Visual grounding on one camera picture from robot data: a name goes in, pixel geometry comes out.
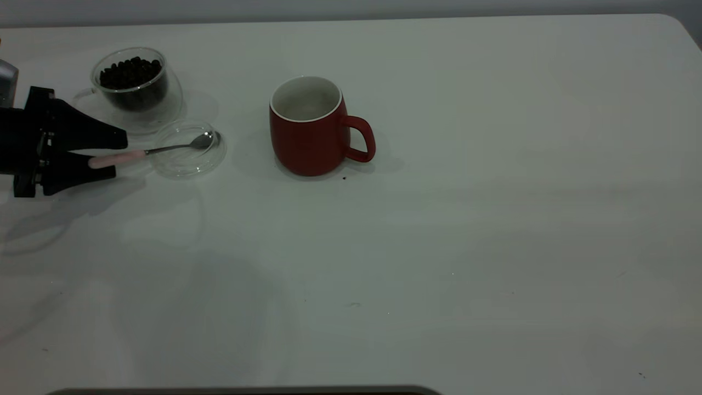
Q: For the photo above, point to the clear glass lid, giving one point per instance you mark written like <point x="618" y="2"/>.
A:
<point x="189" y="159"/>

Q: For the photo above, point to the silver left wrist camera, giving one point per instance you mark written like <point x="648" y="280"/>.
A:
<point x="7" y="82"/>

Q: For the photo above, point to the dark coffee beans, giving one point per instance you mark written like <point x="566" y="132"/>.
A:
<point x="134" y="77"/>

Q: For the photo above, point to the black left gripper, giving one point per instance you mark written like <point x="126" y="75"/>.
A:
<point x="24" y="142"/>

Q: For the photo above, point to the red ceramic mug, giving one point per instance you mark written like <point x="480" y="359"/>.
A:
<point x="307" y="142"/>

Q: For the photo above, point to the clear glass cup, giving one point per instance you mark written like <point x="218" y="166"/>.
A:
<point x="142" y="115"/>

